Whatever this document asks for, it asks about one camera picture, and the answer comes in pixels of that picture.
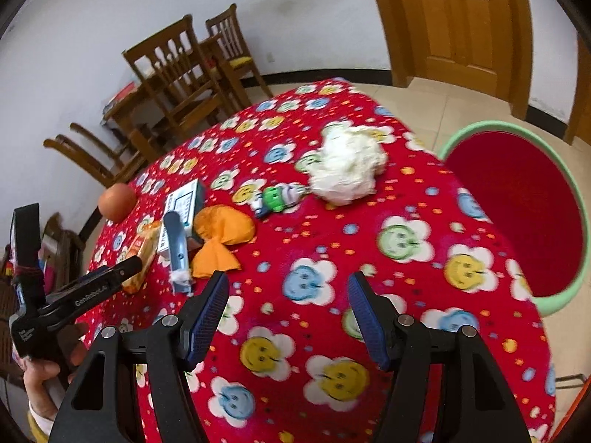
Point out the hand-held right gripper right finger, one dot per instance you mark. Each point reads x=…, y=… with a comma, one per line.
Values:
x=367, y=318

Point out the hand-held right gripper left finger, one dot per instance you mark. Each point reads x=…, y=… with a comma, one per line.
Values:
x=203, y=318

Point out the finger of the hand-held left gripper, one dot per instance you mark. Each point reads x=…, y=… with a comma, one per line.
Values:
x=127, y=268

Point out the orange cardboard box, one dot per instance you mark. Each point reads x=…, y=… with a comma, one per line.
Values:
x=143, y=249

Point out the white and blue box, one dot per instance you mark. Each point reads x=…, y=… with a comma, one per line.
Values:
x=184, y=203

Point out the green and white toy figure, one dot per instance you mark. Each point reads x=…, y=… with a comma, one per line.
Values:
x=274, y=198

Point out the white paper ball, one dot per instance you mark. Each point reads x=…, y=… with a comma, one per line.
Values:
x=346, y=166

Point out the green and red plastic basin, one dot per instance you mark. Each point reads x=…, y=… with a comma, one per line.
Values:
x=508, y=203

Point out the person's left forearm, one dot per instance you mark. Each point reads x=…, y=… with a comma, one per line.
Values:
x=39, y=427

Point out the person's left hand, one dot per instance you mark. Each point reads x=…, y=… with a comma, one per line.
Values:
x=44, y=383

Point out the orange fruit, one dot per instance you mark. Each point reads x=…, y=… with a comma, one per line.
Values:
x=117, y=203

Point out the dark wooden chair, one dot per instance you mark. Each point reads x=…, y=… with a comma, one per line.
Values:
x=60, y=240

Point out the red smiley flower blanket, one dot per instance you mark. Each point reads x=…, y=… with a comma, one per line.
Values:
x=323, y=240

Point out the low wooden chair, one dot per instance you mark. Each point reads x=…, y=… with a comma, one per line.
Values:
x=83, y=157
x=104, y=140

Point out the red book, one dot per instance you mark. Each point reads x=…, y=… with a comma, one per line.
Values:
x=121, y=94

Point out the large wooden slat-back chair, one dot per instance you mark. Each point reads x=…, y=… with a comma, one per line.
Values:
x=161, y=64

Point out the yellow seat cushion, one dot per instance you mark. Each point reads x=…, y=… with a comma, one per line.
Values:
x=241, y=61

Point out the wooden chair with yellow cushion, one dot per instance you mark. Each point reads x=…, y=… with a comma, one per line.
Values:
x=226, y=27

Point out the wooden panel door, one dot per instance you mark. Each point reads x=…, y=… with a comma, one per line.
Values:
x=582, y=101
x=452, y=23

